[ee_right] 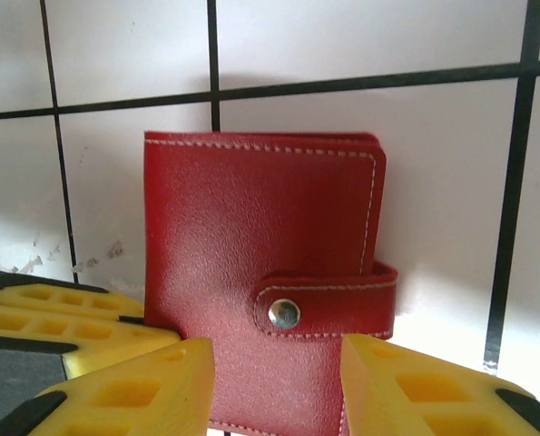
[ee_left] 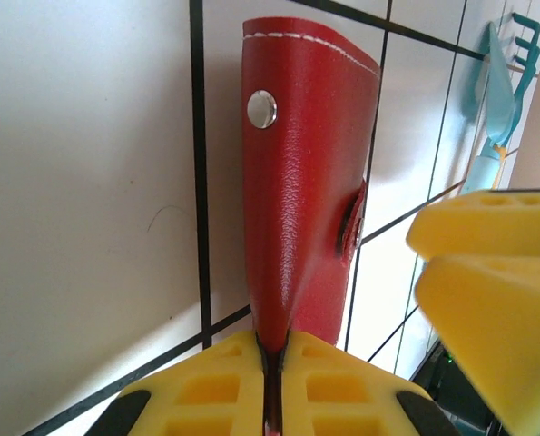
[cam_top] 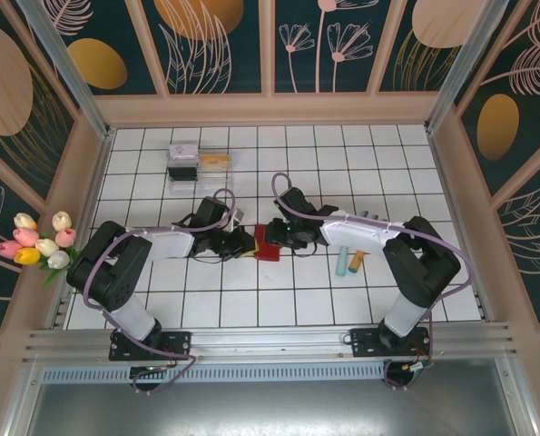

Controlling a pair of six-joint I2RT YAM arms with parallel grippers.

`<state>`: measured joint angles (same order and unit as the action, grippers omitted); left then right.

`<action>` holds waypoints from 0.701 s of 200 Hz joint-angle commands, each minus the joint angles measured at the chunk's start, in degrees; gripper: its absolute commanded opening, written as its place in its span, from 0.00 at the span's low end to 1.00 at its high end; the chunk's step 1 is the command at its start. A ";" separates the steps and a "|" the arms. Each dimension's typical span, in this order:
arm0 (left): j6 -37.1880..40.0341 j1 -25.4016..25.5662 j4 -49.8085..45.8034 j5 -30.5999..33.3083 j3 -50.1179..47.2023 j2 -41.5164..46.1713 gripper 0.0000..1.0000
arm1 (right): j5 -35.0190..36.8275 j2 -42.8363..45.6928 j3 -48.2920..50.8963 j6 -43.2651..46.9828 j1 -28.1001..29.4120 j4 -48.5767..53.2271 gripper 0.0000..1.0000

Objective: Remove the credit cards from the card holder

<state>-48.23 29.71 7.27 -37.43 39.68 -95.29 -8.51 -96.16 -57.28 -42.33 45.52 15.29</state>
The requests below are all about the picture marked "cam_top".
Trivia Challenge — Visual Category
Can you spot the red card holder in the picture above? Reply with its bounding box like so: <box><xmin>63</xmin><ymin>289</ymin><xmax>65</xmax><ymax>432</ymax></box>
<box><xmin>252</xmin><ymin>223</ymin><xmax>282</xmax><ymax>263</ymax></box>

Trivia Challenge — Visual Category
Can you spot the clear acrylic card organizer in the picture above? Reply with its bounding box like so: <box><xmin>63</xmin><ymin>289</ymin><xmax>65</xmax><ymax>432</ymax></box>
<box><xmin>165</xmin><ymin>142</ymin><xmax>234</xmax><ymax>197</ymax></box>

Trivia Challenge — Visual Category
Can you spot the black card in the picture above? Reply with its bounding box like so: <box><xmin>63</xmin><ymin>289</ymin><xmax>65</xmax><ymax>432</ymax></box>
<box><xmin>168</xmin><ymin>166</ymin><xmax>200</xmax><ymax>183</ymax></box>

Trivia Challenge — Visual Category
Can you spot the gold card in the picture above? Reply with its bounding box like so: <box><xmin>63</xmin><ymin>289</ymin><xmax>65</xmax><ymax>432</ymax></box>
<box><xmin>199</xmin><ymin>154</ymin><xmax>231</xmax><ymax>172</ymax></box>

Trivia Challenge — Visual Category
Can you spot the pink floral card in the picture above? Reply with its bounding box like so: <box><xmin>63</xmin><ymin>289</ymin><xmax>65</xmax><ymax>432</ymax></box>
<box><xmin>169</xmin><ymin>143</ymin><xmax>197</xmax><ymax>162</ymax></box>

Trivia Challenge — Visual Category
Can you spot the teal tube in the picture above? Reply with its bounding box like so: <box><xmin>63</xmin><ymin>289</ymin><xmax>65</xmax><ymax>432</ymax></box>
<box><xmin>334</xmin><ymin>246</ymin><xmax>354</xmax><ymax>278</ymax></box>

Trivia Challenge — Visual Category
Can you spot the orange tube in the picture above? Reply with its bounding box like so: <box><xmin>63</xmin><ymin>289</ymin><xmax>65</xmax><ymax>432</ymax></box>
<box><xmin>348</xmin><ymin>250</ymin><xmax>368</xmax><ymax>275</ymax></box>

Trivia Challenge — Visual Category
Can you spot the pink artificial tulip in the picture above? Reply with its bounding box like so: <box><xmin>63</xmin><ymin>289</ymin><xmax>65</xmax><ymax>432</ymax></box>
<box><xmin>13</xmin><ymin>228</ymin><xmax>40</xmax><ymax>246</ymax></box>
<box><xmin>54</xmin><ymin>228</ymin><xmax>78</xmax><ymax>249</ymax></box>
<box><xmin>0</xmin><ymin>240</ymin><xmax>24</xmax><ymax>260</ymax></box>

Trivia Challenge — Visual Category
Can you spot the tulip flower bouquet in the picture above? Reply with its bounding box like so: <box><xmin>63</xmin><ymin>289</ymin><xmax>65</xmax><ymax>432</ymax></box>
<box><xmin>40</xmin><ymin>244</ymin><xmax>83</xmax><ymax>288</ymax></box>

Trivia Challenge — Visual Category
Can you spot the yellow artificial tulip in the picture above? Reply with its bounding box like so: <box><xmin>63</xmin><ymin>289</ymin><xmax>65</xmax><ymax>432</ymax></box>
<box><xmin>14</xmin><ymin>247</ymin><xmax>42</xmax><ymax>266</ymax></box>

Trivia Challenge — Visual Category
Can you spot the aluminium mounting rail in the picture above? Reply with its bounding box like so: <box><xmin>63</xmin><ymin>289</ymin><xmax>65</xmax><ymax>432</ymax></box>
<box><xmin>22</xmin><ymin>321</ymin><xmax>521</xmax><ymax>365</ymax></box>

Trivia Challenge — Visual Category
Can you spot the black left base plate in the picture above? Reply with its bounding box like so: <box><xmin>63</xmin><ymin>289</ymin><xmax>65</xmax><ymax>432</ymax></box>
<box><xmin>109</xmin><ymin>330</ymin><xmax>192</xmax><ymax>362</ymax></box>

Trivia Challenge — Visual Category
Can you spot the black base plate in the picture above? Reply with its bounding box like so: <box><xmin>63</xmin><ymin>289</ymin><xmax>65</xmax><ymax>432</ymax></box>
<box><xmin>109</xmin><ymin>330</ymin><xmax>192</xmax><ymax>362</ymax></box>
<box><xmin>349</xmin><ymin>326</ymin><xmax>434</xmax><ymax>361</ymax></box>

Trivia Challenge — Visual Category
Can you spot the slotted grey cable duct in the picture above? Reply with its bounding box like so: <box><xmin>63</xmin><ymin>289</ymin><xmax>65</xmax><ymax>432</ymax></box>
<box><xmin>40</xmin><ymin>365</ymin><xmax>388</xmax><ymax>383</ymax></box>

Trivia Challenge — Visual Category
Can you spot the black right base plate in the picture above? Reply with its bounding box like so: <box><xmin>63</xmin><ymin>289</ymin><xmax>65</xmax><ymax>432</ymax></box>
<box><xmin>349</xmin><ymin>326</ymin><xmax>434</xmax><ymax>361</ymax></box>

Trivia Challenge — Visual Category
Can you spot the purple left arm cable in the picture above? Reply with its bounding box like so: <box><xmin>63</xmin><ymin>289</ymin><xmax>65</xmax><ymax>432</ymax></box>
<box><xmin>82</xmin><ymin>188</ymin><xmax>237</xmax><ymax>397</ymax></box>

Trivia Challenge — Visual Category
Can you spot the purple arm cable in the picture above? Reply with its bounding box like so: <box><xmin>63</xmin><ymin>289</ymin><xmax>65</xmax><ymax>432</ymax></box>
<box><xmin>270</xmin><ymin>173</ymin><xmax>474</xmax><ymax>392</ymax></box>
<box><xmin>82</xmin><ymin>188</ymin><xmax>237</xmax><ymax>397</ymax></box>

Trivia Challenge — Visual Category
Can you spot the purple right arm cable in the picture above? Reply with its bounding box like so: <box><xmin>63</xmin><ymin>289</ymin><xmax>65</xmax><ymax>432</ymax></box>
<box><xmin>270</xmin><ymin>173</ymin><xmax>474</xmax><ymax>392</ymax></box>

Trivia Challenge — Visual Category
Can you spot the aluminium frame post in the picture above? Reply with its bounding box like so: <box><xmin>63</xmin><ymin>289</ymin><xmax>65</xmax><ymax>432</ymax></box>
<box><xmin>15</xmin><ymin>0</ymin><xmax>117</xmax><ymax>138</ymax></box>
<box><xmin>425</xmin><ymin>0</ymin><xmax>520</xmax><ymax>134</ymax></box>

